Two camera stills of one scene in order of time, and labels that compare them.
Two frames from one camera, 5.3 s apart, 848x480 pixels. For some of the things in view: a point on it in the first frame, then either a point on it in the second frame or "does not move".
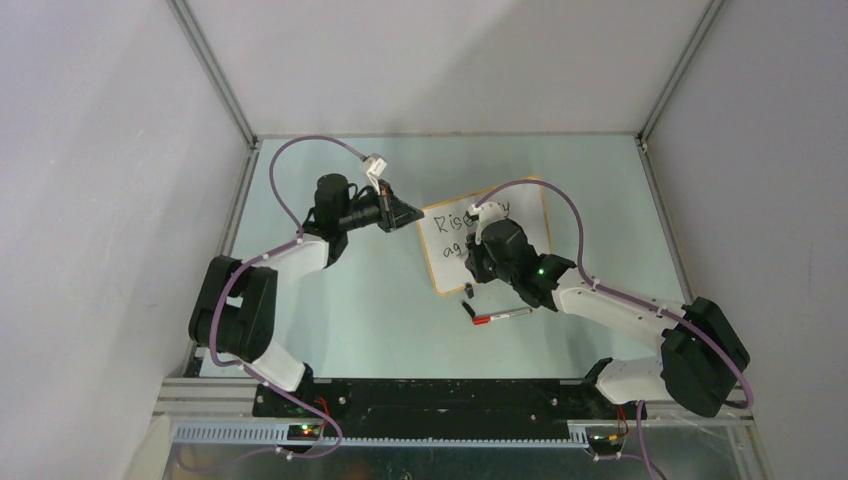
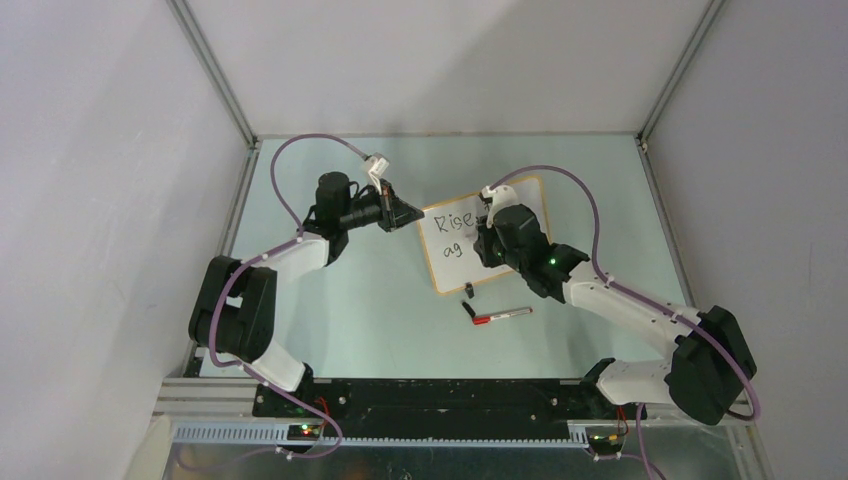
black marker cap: [469, 310] does not move
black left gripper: [393, 213] does not move
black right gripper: [474, 261] -> [482, 245]
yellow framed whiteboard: [443, 228] does not move
